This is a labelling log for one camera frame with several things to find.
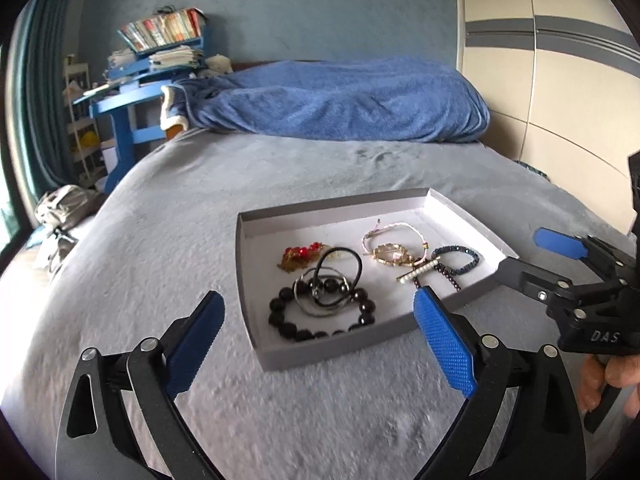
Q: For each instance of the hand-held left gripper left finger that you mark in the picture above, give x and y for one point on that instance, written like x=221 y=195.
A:
x=195 y=345

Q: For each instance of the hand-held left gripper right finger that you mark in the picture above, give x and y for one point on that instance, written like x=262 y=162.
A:
x=445 y=345

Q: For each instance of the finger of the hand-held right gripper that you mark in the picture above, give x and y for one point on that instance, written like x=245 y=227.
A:
x=530 y=277
x=560 y=242

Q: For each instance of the pearl bar hair clip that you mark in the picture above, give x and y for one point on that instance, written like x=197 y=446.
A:
x=417 y=271

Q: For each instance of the silver interlocked rings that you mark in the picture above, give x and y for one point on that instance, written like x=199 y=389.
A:
x=296 y=290

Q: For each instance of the red bead gold brooch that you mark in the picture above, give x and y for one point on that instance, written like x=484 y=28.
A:
x=300 y=255

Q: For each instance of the grey cardboard tray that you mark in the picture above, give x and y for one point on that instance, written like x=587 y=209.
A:
x=320 y=232

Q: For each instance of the person's right hand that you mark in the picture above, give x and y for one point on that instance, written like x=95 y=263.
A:
x=625 y=372

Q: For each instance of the grey bed blanket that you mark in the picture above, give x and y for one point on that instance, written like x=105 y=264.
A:
x=200 y=210

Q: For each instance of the beige wardrobe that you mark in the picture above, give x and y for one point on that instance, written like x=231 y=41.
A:
x=550 y=85

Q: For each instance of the grey bag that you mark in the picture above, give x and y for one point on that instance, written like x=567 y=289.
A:
x=65 y=205

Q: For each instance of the blue desk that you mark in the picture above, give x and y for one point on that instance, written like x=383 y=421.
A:
x=125 y=135

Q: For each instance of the yellow object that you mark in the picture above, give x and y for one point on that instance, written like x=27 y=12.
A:
x=90 y=139

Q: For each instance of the blue blanket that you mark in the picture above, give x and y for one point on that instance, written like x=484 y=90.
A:
x=350 y=100

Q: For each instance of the white shelf rack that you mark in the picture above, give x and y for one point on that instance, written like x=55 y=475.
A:
x=75 y=110

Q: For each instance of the white stuffed toy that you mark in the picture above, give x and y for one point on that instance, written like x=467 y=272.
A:
x=217 y=65

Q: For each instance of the teal curtain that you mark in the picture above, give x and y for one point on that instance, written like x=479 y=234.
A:
x=40 y=110

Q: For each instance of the stack of papers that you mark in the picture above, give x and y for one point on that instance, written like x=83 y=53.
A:
x=170 y=57

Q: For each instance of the row of books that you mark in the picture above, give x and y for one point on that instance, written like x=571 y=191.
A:
x=160 y=27

